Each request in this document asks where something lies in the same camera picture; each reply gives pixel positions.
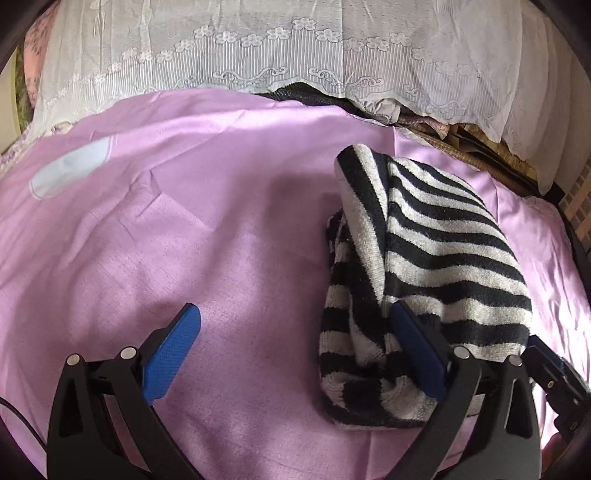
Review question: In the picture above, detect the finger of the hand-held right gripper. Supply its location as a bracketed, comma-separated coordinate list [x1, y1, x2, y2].
[525, 335, 591, 435]

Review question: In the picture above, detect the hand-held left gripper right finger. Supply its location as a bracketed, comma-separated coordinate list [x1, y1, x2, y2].
[383, 300, 541, 480]

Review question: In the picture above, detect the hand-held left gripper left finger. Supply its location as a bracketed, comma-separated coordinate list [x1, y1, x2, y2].
[48, 303, 201, 480]

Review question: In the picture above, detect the black white striped garment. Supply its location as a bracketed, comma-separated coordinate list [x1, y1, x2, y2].
[318, 144, 534, 430]

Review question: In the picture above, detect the purple bed sheet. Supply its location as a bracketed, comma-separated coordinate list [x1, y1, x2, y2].
[0, 90, 587, 480]

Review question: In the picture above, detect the wooden lattice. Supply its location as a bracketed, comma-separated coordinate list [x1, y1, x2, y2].
[558, 168, 591, 224]

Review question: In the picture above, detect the brown woven mat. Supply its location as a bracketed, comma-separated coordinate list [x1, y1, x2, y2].
[434, 124, 555, 195]

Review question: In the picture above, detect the pink ruffled cloth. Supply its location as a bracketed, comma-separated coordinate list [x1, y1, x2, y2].
[397, 115, 451, 139]

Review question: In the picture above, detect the black cloth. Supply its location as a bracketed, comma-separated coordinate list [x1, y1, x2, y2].
[256, 82, 370, 121]

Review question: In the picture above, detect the white lace cloth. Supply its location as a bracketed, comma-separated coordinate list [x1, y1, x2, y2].
[32, 0, 591, 195]

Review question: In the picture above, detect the pink floral cloth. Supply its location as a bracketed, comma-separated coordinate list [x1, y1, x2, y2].
[21, 4, 63, 107]

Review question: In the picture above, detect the black cable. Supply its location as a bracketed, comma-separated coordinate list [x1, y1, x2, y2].
[0, 398, 49, 450]

